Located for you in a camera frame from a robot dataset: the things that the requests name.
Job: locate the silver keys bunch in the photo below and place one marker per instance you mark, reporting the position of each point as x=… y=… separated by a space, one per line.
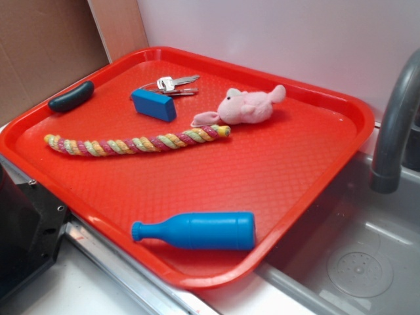
x=172 y=87

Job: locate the blue plastic bottle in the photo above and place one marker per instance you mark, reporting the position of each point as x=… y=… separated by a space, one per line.
x=206 y=231

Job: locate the multicolour twisted rope toy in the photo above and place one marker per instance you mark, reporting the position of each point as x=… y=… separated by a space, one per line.
x=132 y=146

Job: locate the grey plastic sink basin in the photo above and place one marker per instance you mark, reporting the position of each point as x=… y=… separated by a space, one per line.
x=353 y=251

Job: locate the brown cardboard panel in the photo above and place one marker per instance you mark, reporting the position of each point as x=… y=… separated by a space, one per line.
x=48 y=45

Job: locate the grey sink faucet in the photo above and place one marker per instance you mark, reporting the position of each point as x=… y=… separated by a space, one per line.
x=397 y=143

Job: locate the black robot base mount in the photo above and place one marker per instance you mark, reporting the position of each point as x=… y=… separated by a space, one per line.
x=32 y=225

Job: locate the blue rectangular block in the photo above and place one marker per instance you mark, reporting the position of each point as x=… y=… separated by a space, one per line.
x=154 y=105

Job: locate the red plastic tray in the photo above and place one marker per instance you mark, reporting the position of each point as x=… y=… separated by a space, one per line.
x=274 y=169

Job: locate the dark green toy pickle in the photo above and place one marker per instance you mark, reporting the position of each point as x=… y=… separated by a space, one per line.
x=73 y=98

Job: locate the pink plush bunny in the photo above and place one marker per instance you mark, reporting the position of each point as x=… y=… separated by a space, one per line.
x=242 y=107

